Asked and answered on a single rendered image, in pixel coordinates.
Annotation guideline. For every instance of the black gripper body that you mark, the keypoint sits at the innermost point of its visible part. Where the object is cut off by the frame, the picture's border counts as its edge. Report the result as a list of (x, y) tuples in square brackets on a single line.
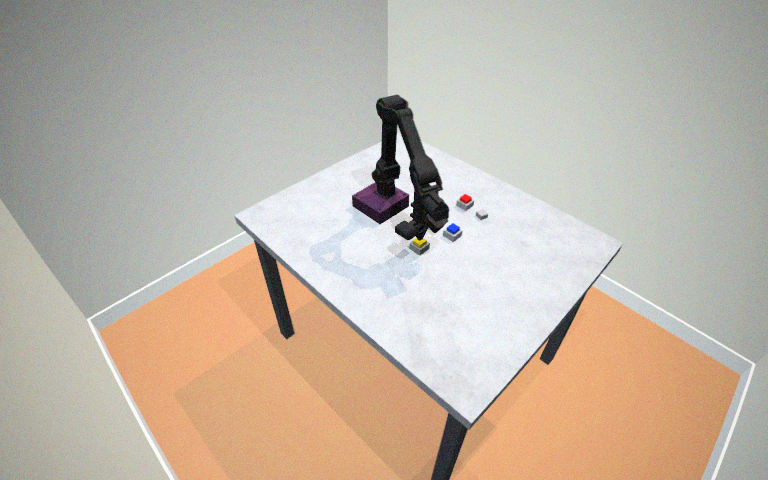
[(408, 230)]

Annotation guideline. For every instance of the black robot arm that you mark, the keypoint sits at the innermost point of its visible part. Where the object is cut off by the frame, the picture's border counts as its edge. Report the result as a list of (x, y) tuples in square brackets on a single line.
[(395, 111)]

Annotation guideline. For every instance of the blue button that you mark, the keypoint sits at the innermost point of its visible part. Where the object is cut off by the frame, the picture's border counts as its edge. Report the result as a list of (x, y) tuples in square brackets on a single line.
[(453, 232)]

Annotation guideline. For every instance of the yellow button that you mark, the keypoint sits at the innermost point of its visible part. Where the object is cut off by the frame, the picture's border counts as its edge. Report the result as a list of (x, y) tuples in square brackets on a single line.
[(419, 247)]

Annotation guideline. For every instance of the red button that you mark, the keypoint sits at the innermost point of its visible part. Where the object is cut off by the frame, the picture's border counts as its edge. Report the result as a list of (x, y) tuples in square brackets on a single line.
[(465, 202)]

